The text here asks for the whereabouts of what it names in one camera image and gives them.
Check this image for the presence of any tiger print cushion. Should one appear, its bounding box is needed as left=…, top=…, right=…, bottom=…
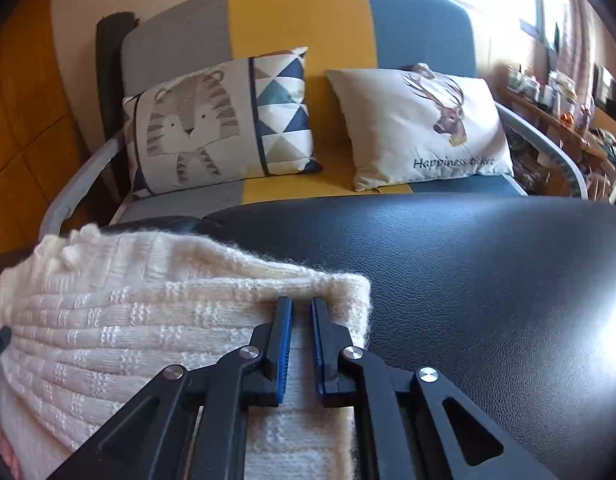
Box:
left=122, top=46, right=323, bottom=198

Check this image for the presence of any grey yellow blue sofa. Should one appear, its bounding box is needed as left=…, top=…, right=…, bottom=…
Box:
left=38, top=0, right=589, bottom=241

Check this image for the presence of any cream knit sweater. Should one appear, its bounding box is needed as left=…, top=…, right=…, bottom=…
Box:
left=0, top=224, right=372, bottom=480

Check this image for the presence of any wooden wardrobe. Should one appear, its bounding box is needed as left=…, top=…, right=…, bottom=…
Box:
left=0, top=0, right=114, bottom=261

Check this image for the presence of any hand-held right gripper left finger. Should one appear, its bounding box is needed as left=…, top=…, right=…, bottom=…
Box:
left=48, top=296, right=294, bottom=480

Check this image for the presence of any wooden side desk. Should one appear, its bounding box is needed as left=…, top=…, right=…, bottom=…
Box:
left=508, top=85, right=616, bottom=201

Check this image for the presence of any black monitor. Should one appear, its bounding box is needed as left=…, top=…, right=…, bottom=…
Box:
left=593, top=62, right=616, bottom=116

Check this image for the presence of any pink patterned curtain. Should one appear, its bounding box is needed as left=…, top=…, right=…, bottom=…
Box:
left=553, top=0, right=599, bottom=86

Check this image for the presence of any deer print cushion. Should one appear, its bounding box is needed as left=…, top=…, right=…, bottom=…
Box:
left=324, top=62, right=515, bottom=192

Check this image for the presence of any black leather massage bed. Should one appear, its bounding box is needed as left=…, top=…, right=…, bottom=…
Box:
left=0, top=192, right=616, bottom=480

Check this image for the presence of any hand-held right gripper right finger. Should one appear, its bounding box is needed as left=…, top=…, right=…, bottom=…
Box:
left=312, top=297, right=559, bottom=480

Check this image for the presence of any black rolled mat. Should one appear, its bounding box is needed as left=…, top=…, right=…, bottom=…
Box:
left=95, top=11, right=139, bottom=206

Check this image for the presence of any clutter of small desk items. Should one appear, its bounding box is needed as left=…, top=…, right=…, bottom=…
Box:
left=508, top=65, right=596, bottom=131

